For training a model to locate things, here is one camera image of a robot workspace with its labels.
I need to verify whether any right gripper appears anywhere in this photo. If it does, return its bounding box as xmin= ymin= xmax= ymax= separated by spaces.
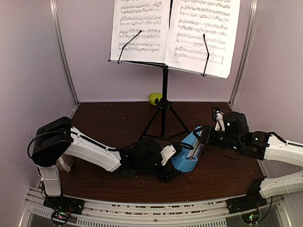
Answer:
xmin=193 ymin=125 xmax=242 ymax=153

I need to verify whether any blue metronome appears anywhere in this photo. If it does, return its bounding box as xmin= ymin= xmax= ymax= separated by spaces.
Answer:
xmin=171 ymin=132 xmax=204 ymax=173

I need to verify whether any black music stand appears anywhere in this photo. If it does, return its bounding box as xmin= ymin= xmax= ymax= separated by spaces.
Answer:
xmin=110 ymin=0 xmax=205 ymax=136

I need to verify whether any sheet music page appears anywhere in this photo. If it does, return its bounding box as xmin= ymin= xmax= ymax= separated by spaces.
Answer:
xmin=164 ymin=0 xmax=241 ymax=79
xmin=110 ymin=0 xmax=171 ymax=64

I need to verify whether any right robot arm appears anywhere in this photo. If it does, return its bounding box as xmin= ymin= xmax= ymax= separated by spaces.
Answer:
xmin=193 ymin=109 xmax=303 ymax=209

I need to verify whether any green bowl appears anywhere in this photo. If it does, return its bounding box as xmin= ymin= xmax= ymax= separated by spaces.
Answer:
xmin=148 ymin=93 xmax=162 ymax=106

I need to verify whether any white patterned mug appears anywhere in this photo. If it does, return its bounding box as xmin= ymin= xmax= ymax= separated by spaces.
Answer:
xmin=57 ymin=154 xmax=73 ymax=172

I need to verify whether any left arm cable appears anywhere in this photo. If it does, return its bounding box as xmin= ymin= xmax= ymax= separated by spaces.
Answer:
xmin=27 ymin=129 xmax=166 ymax=161

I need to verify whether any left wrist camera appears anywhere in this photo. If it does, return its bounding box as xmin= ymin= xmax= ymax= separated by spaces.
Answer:
xmin=160 ymin=145 xmax=176 ymax=166

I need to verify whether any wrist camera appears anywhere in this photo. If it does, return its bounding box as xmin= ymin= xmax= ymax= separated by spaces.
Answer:
xmin=160 ymin=145 xmax=176 ymax=166
xmin=212 ymin=107 xmax=225 ymax=131

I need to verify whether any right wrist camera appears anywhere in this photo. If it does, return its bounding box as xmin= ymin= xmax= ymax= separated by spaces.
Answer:
xmin=212 ymin=107 xmax=225 ymax=131

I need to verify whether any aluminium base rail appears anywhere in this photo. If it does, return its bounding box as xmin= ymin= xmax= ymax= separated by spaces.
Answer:
xmin=20 ymin=186 xmax=291 ymax=227

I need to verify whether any right aluminium corner post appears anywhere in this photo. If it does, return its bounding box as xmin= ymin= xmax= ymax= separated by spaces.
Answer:
xmin=229 ymin=0 xmax=260 ymax=111

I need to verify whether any aluminium corner post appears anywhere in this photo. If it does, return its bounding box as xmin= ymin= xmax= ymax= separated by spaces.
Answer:
xmin=49 ymin=0 xmax=80 ymax=106
xmin=229 ymin=0 xmax=260 ymax=111

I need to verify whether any left aluminium corner post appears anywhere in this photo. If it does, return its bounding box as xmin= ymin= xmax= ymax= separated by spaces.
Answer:
xmin=49 ymin=0 xmax=80 ymax=106

